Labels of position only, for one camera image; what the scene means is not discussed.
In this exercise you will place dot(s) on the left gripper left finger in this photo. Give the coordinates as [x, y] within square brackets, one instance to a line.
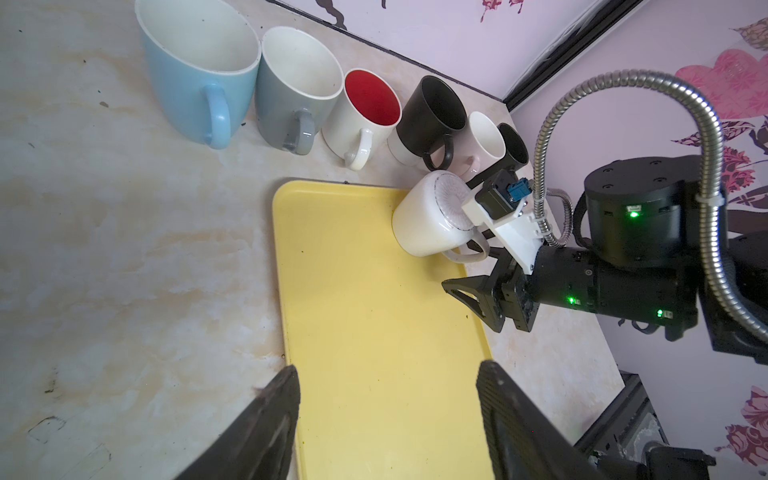
[259, 442]

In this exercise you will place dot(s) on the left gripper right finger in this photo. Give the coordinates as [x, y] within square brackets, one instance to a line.
[522, 442]

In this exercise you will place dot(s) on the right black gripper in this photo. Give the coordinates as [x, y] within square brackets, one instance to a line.
[494, 300]

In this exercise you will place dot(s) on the white ribbed-bottom mug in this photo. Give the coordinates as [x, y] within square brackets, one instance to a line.
[430, 220]

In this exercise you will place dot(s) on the black mug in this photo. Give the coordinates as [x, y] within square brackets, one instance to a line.
[516, 156]

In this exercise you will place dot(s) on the pale pink mug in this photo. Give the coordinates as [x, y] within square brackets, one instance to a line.
[476, 147]

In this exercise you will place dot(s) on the dark green white-bottom mug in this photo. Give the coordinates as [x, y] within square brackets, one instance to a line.
[430, 122]

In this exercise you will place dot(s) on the cream white mug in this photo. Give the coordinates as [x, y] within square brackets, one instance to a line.
[366, 113]

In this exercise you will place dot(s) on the grey mug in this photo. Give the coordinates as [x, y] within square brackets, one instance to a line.
[298, 83]

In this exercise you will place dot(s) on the light blue mug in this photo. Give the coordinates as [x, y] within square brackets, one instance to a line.
[202, 59]

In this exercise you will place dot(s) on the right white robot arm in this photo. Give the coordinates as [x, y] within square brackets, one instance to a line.
[641, 262]

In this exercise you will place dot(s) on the yellow tray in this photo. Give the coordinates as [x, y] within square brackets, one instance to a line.
[387, 361]

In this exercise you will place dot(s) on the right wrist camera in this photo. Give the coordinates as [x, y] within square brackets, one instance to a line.
[501, 204]

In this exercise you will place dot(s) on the black base frame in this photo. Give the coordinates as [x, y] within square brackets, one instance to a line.
[626, 425]

